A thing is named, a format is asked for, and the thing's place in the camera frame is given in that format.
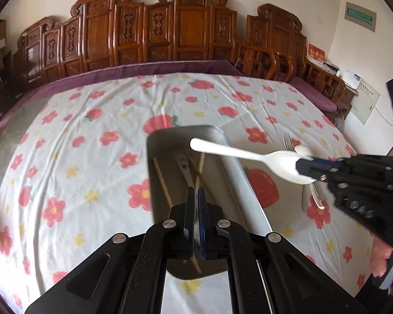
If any purple armchair cushion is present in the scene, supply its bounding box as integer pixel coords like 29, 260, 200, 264
291, 77, 339, 112

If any carved wooden sofa bench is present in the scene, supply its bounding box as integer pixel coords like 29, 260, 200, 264
13, 0, 281, 88

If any floral tablecloth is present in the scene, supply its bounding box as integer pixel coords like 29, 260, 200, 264
0, 72, 376, 314

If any carved wooden armchair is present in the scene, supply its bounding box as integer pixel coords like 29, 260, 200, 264
245, 3, 348, 112

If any person's right hand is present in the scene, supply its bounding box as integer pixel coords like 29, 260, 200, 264
369, 235, 393, 277

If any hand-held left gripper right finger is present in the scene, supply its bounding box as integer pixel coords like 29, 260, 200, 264
198, 186, 368, 314

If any wooden side table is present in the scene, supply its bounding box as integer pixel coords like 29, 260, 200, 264
304, 57, 359, 120

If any metal fork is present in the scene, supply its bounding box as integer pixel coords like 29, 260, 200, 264
282, 132, 294, 153
173, 150, 196, 189

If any metal spoon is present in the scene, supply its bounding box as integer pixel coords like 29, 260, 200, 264
309, 183, 327, 210

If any green wall panel box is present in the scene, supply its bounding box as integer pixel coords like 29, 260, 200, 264
343, 2, 377, 33

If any wooden chopstick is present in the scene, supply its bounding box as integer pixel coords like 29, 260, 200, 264
152, 157, 203, 274
195, 153, 206, 188
187, 157, 217, 204

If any rectangular metal container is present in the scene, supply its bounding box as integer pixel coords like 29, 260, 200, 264
146, 125, 273, 281

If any white ceramic spoon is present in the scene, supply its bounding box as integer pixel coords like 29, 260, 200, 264
295, 145, 314, 158

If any white plastic spoon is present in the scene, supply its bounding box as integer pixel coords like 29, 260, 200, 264
190, 137, 315, 184

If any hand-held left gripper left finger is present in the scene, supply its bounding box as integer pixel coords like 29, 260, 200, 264
24, 186, 197, 314

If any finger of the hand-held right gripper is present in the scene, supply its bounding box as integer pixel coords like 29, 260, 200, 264
309, 157, 352, 170
296, 158, 335, 188

